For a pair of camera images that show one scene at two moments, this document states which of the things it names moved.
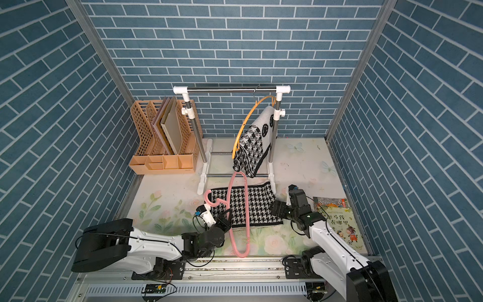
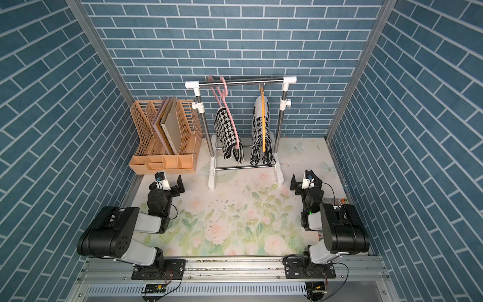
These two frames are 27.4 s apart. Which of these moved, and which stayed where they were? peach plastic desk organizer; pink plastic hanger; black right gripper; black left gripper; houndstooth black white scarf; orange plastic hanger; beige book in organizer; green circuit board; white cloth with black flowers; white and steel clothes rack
Moved: houndstooth black white scarf; black left gripper; white and steel clothes rack; orange plastic hanger; pink plastic hanger; black right gripper; white cloth with black flowers
Stayed: beige book in organizer; green circuit board; peach plastic desk organizer
